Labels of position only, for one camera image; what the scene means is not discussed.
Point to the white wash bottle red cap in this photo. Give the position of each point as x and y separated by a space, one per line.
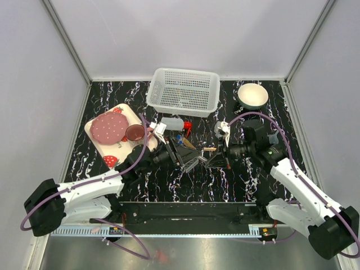
176 124

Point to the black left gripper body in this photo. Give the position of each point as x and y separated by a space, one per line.
163 158

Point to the clear acrylic tube rack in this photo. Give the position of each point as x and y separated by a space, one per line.
186 170

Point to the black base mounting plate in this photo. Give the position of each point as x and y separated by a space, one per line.
188 218

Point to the white perforated plastic basket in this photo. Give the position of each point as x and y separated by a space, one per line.
184 92

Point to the cream and green bowl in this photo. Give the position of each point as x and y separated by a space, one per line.
252 96

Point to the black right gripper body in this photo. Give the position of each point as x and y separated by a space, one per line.
239 151

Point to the strawberry print white tray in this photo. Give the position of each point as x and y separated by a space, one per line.
117 153

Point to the pink polka dot plate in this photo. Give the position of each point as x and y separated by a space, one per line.
109 128

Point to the slotted cable duct rail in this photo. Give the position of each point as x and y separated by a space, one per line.
88 231

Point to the translucent pink mug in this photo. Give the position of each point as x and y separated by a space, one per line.
136 134

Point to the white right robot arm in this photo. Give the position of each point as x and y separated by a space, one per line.
329 227

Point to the brown bristle tube brush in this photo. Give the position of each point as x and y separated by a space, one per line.
187 143

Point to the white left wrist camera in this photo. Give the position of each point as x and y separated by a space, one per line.
158 130

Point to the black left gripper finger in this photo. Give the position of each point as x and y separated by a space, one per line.
192 163
184 153

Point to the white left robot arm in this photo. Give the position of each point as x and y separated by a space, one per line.
51 205

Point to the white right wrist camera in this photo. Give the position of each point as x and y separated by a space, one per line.
222 131

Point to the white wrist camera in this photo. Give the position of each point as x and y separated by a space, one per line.
158 130
222 131

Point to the wooden stick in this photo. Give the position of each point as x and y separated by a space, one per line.
210 149

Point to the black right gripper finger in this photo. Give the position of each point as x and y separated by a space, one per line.
217 160
221 147

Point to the clear plastic funnel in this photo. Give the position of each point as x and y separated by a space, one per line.
273 138

